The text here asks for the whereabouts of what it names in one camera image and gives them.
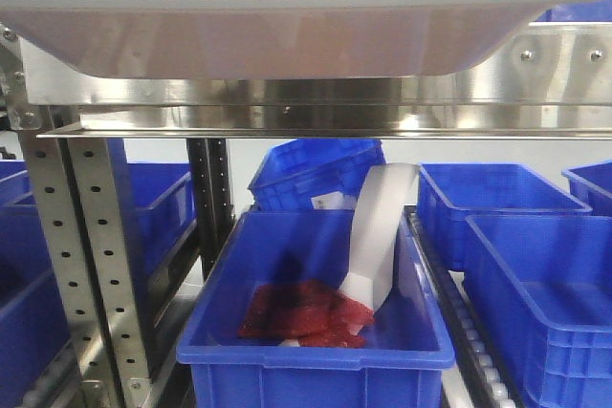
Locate black rear shelf upright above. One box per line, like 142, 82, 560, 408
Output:
186, 138, 234, 279

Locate perforated steel shelf upright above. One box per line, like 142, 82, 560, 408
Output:
0, 20, 159, 408

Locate stainless steel shelf beam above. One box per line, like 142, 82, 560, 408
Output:
21, 22, 611, 140

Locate blue tilted rear crate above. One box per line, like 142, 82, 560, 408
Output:
249, 138, 385, 210

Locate red mesh bag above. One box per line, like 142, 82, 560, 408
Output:
237, 279, 375, 349

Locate blue right rear crate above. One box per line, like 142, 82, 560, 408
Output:
416, 162, 592, 271

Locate blue left rear crate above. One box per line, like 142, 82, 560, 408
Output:
1, 160, 195, 277

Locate blue front centre crate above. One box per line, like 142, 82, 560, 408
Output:
176, 210, 454, 407

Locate blue right front crate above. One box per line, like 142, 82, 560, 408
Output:
464, 215, 611, 407

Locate white roller conveyor track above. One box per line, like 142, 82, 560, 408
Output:
406, 205, 523, 407

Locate blue far right crate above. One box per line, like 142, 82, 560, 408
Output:
561, 161, 611, 217

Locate blue left front crate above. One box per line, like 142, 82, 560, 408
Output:
1, 212, 69, 407

